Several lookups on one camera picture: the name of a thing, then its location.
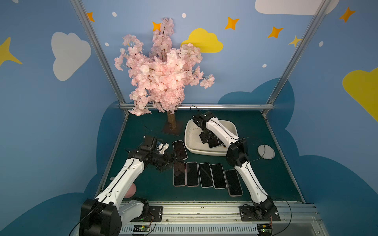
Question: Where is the phone salmon case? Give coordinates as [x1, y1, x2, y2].
[208, 136, 219, 148]

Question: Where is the white plastic storage box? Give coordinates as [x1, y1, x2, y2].
[184, 120, 227, 156]

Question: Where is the phone coral case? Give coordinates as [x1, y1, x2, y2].
[173, 162, 186, 187]

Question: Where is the phone cream case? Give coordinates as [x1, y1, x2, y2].
[172, 140, 188, 160]

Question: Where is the phone light pink case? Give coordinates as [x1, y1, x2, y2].
[211, 164, 227, 189]

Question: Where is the phone white case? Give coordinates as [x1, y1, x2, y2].
[198, 163, 214, 188]

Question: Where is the phone beige case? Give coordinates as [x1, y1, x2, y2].
[224, 170, 243, 197]

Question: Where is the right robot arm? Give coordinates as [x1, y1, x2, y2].
[193, 112, 275, 221]

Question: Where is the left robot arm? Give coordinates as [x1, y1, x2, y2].
[78, 149, 176, 236]

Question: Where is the pink spray bottle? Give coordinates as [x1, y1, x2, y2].
[124, 183, 136, 199]

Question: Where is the white round lid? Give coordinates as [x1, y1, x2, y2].
[258, 145, 275, 160]

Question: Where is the left circuit board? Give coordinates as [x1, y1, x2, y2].
[132, 225, 151, 234]

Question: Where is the circuit board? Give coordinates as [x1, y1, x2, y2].
[132, 225, 151, 234]
[257, 224, 273, 236]

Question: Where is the pink cherry blossom tree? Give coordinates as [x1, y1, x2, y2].
[114, 18, 215, 130]

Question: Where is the right circuit board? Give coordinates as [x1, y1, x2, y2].
[257, 224, 273, 236]

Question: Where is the brown tree base plate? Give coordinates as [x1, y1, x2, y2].
[161, 119, 184, 136]

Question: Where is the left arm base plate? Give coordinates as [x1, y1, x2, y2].
[132, 206, 163, 222]

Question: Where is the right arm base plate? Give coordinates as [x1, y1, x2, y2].
[239, 204, 281, 222]

